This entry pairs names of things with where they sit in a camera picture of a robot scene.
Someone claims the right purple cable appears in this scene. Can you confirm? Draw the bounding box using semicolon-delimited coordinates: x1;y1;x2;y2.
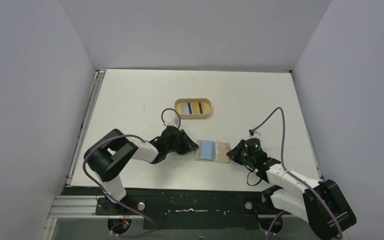
248;106;344;240

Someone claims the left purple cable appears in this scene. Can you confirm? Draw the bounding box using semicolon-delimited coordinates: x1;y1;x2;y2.
81;107;182;238

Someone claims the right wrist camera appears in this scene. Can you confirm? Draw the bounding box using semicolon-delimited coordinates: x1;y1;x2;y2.
248;129;261;138

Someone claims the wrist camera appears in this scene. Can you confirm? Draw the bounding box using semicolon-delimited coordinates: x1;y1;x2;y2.
163;118;181;129
248;129;261;138

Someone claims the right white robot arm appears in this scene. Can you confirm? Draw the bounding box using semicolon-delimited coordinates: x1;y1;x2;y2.
226;138;357;240

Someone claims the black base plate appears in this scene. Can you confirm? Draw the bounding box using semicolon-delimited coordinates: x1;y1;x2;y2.
62;187;279;235

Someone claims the beige leather card holder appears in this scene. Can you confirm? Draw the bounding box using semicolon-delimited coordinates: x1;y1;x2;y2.
195;139;232;164

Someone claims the white striped card in tray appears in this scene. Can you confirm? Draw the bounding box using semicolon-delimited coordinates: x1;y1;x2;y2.
181;102;193;115

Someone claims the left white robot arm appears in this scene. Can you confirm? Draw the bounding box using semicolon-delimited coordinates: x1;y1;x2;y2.
83;125;199;203

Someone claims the aluminium frame rail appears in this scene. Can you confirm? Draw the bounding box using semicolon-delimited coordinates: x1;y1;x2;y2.
41;194;350;240

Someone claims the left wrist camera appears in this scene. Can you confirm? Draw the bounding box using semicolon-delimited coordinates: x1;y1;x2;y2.
163;118;181;129

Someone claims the left side aluminium rail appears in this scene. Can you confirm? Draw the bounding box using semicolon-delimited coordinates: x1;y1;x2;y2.
65;69;107;187

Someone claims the yellow striped card in tray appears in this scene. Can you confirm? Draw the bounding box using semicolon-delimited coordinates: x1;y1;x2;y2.
192;102;204;115

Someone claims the black looped cable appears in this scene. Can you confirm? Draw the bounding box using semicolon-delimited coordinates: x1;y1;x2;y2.
246;170;262;187

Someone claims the purple cable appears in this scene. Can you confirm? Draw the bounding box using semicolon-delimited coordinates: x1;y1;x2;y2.
248;106;344;240
81;107;182;238

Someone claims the oval wooden tray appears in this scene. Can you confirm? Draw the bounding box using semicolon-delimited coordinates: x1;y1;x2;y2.
174;98;212;120

